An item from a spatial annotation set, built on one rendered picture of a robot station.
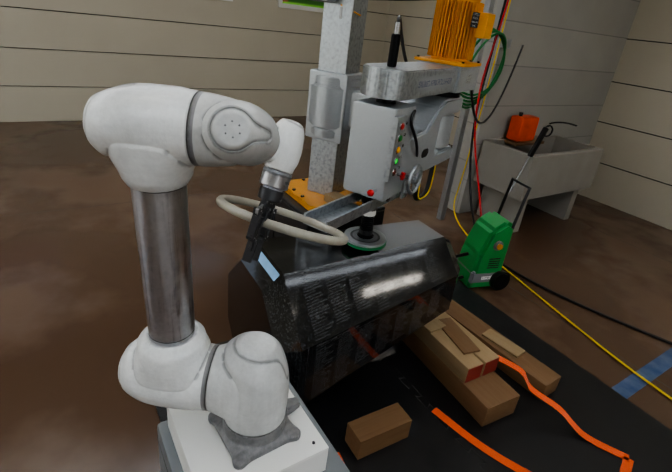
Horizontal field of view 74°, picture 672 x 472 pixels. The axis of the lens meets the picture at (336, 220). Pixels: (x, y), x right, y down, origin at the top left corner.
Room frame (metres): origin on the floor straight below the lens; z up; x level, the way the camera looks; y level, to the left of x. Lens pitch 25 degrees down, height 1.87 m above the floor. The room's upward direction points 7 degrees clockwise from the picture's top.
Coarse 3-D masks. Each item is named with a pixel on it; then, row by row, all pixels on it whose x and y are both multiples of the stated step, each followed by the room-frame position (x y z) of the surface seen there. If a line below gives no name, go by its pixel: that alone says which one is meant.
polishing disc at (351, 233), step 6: (348, 228) 2.06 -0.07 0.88; (354, 228) 2.07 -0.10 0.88; (348, 234) 1.99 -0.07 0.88; (354, 234) 2.00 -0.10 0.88; (378, 234) 2.03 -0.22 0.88; (348, 240) 1.93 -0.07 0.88; (354, 240) 1.93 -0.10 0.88; (360, 240) 1.94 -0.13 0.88; (366, 240) 1.95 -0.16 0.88; (372, 240) 1.96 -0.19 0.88; (378, 240) 1.97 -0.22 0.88; (384, 240) 1.97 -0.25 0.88; (360, 246) 1.90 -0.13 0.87; (366, 246) 1.90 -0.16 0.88; (372, 246) 1.90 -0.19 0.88; (378, 246) 1.92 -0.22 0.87
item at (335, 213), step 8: (400, 192) 2.13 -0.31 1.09; (336, 200) 1.83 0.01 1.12; (344, 200) 1.89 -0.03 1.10; (352, 200) 1.95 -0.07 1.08; (376, 200) 1.92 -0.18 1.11; (320, 208) 1.72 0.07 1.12; (328, 208) 1.78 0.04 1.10; (336, 208) 1.83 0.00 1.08; (344, 208) 1.86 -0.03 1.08; (352, 208) 1.87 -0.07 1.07; (360, 208) 1.80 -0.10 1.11; (368, 208) 1.86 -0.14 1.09; (312, 216) 1.68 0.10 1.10; (320, 216) 1.73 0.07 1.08; (328, 216) 1.74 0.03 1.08; (336, 216) 1.65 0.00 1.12; (344, 216) 1.68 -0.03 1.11; (352, 216) 1.74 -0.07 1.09; (328, 224) 1.59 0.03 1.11; (336, 224) 1.64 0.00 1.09
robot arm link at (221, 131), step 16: (208, 96) 0.75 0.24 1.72; (224, 96) 0.77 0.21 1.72; (192, 112) 0.72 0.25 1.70; (208, 112) 0.70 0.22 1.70; (224, 112) 0.69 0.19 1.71; (240, 112) 0.70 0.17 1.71; (256, 112) 0.73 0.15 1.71; (192, 128) 0.71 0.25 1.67; (208, 128) 0.68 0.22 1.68; (224, 128) 0.68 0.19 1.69; (240, 128) 0.69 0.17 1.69; (256, 128) 0.71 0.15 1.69; (272, 128) 0.76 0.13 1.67; (192, 144) 0.71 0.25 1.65; (208, 144) 0.69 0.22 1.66; (224, 144) 0.67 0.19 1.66; (240, 144) 0.68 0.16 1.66; (256, 144) 0.70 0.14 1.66; (272, 144) 0.76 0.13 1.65; (192, 160) 0.72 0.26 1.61; (208, 160) 0.72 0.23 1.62; (224, 160) 0.72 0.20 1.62; (240, 160) 0.70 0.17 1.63; (256, 160) 0.74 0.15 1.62
